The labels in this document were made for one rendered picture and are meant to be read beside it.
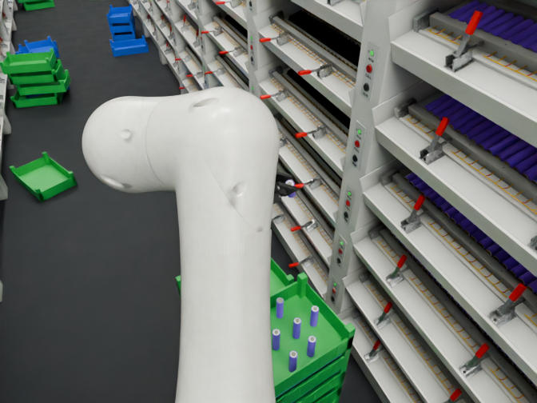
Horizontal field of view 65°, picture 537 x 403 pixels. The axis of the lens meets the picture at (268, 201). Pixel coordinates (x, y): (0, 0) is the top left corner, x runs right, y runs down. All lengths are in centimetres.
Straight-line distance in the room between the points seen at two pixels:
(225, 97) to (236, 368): 25
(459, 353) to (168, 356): 100
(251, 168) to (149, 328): 140
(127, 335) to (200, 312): 133
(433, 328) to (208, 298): 77
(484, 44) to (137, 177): 62
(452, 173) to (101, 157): 64
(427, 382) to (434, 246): 40
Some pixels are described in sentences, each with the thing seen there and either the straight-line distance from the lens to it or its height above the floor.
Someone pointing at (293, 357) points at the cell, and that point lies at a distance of 99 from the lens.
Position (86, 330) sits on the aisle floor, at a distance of 181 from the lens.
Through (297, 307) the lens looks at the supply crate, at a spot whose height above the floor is 48.
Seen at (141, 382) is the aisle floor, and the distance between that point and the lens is 163.
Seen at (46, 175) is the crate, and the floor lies 0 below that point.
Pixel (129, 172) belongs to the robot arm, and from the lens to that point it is 46.
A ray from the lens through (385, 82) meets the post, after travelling 97.
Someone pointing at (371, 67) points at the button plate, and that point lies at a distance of 98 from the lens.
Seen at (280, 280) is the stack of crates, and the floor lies 33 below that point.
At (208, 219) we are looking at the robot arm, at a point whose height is 114.
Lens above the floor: 140
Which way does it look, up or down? 40 degrees down
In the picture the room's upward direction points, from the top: straight up
